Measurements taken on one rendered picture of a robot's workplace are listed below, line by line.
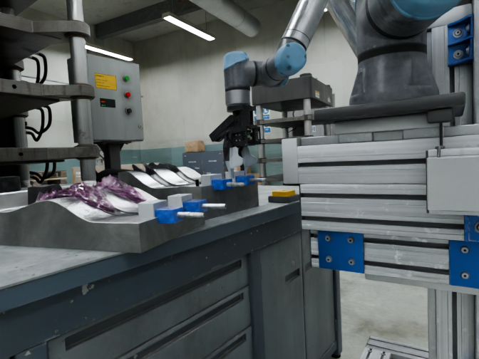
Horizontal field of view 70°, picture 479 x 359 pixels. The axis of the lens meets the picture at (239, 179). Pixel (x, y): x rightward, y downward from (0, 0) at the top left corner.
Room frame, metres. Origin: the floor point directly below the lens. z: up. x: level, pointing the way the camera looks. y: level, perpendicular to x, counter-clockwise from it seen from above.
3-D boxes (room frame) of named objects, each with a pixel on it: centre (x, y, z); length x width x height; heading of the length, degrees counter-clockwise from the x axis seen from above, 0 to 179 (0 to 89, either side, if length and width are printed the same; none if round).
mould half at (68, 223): (0.81, 0.37, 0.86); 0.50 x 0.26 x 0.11; 69
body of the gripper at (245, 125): (1.03, -0.01, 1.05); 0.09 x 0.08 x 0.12; 52
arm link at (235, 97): (1.03, -0.01, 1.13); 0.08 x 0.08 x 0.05
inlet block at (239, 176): (1.02, -0.02, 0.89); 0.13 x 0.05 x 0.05; 52
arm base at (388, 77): (0.64, -0.29, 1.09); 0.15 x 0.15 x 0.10
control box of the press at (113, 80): (1.74, 0.64, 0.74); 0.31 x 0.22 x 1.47; 142
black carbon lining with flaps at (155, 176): (1.13, 0.21, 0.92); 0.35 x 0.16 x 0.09; 52
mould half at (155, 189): (1.15, 0.22, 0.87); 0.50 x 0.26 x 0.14; 52
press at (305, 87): (5.67, -1.01, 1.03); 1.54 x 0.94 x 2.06; 151
